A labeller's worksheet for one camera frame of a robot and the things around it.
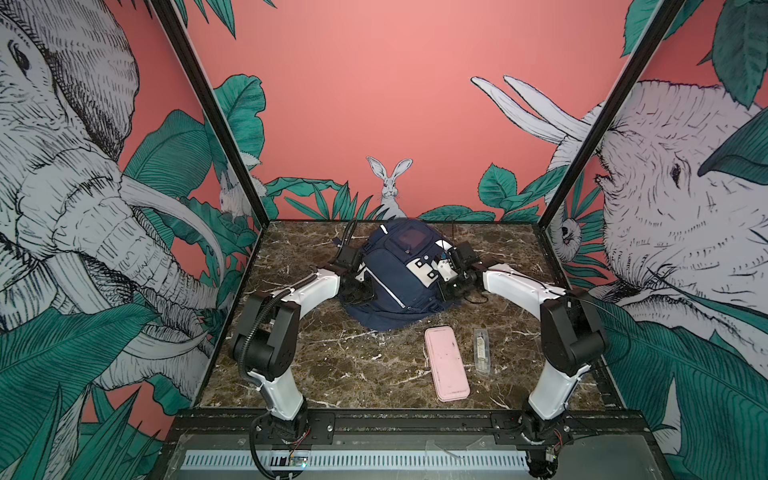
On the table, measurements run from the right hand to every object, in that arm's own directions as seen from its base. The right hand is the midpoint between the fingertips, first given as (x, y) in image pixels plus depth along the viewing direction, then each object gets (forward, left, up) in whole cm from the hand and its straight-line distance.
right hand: (434, 291), depth 92 cm
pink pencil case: (-22, -3, -6) cm, 23 cm away
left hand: (0, +18, 0) cm, 18 cm away
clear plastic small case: (-14, -14, -7) cm, 21 cm away
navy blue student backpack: (+13, +9, -1) cm, 16 cm away
